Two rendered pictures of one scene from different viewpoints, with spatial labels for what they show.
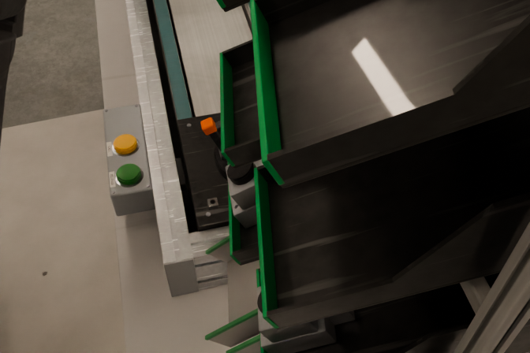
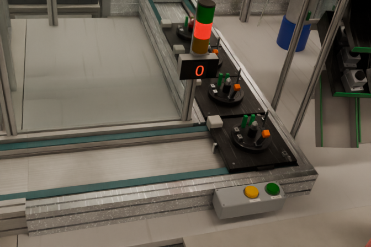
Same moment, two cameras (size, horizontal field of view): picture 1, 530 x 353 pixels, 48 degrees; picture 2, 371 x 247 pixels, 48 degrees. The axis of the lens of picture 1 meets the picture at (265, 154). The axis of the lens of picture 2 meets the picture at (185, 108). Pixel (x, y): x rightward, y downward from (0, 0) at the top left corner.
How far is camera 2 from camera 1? 1.49 m
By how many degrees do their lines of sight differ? 67
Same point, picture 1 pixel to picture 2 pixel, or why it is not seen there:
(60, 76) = not seen: outside the picture
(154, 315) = (320, 200)
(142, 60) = (173, 189)
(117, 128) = (238, 197)
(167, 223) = (296, 173)
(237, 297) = (334, 141)
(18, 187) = not seen: outside the picture
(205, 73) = (168, 168)
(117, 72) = (144, 232)
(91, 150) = (222, 240)
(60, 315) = (334, 239)
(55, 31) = not seen: outside the picture
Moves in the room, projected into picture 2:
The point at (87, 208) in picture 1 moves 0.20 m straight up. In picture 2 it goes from (268, 236) to (285, 192)
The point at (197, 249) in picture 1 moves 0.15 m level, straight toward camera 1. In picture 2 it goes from (306, 162) to (345, 159)
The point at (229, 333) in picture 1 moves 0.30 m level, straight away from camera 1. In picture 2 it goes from (355, 138) to (272, 141)
